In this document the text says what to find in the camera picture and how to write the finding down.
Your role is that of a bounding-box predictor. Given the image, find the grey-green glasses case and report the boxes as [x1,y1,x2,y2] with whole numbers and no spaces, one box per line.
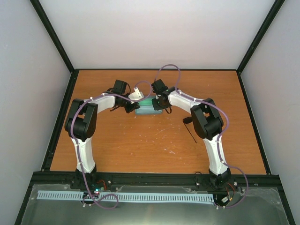
[135,95,163,115]

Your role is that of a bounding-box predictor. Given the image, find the black aviator sunglasses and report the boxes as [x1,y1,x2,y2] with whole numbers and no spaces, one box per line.
[182,117,197,143]

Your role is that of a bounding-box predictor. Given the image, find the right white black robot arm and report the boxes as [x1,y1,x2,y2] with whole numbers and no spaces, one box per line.
[152,79,231,189]

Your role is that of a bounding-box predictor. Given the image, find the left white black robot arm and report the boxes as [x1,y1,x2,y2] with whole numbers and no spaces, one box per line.
[65,80,144,189]

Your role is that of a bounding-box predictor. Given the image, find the clear acrylic cover plate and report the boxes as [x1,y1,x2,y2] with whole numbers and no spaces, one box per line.
[21,185,289,225]

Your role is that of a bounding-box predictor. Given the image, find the light blue slotted cable duct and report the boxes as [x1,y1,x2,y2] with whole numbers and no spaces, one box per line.
[37,190,214,204]

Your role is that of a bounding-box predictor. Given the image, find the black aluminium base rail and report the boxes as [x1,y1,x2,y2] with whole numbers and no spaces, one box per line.
[30,171,281,189]

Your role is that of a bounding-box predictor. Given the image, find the left black frame post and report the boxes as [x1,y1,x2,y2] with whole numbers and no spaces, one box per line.
[30,0,75,73]

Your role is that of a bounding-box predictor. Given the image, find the black frame post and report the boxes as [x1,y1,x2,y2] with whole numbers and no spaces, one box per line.
[236,0,285,75]
[30,0,75,73]

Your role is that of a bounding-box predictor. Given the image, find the right black frame post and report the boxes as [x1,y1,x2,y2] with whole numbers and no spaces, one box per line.
[236,0,285,75]

